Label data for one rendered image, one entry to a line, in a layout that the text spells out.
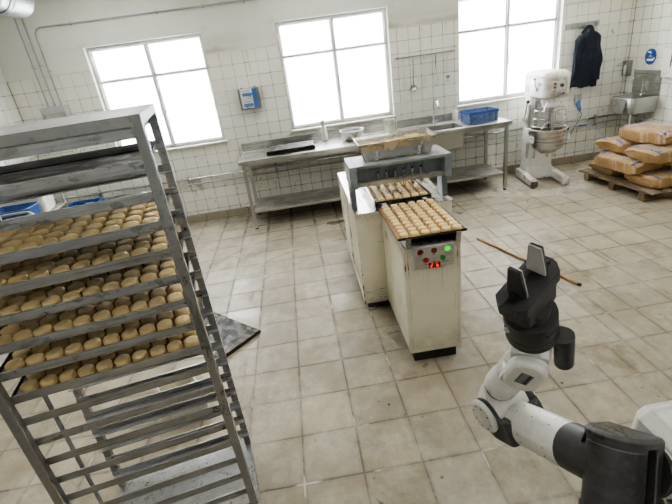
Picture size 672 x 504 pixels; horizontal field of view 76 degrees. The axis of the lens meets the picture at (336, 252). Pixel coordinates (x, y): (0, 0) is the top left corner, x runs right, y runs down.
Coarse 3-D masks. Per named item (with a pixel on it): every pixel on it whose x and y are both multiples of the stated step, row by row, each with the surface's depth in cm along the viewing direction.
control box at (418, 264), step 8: (416, 248) 246; (424, 248) 246; (432, 248) 246; (440, 248) 247; (416, 256) 248; (424, 256) 248; (432, 256) 249; (440, 256) 249; (448, 256) 250; (416, 264) 250; (424, 264) 250; (440, 264) 251; (448, 264) 252
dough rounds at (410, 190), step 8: (384, 184) 346; (392, 184) 345; (400, 184) 336; (408, 184) 332; (416, 184) 330; (376, 192) 324; (384, 192) 322; (392, 192) 319; (400, 192) 320; (408, 192) 321; (416, 192) 312; (424, 192) 310; (376, 200) 313; (384, 200) 309
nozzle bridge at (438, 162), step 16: (352, 160) 316; (384, 160) 303; (400, 160) 298; (416, 160) 299; (432, 160) 308; (448, 160) 301; (352, 176) 299; (368, 176) 309; (384, 176) 310; (400, 176) 309; (416, 176) 307; (432, 176) 308; (352, 192) 314; (352, 208) 319
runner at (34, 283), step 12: (156, 252) 131; (168, 252) 132; (96, 264) 127; (108, 264) 128; (120, 264) 129; (132, 264) 130; (48, 276) 124; (60, 276) 125; (72, 276) 126; (84, 276) 127; (0, 288) 121; (12, 288) 122; (24, 288) 123
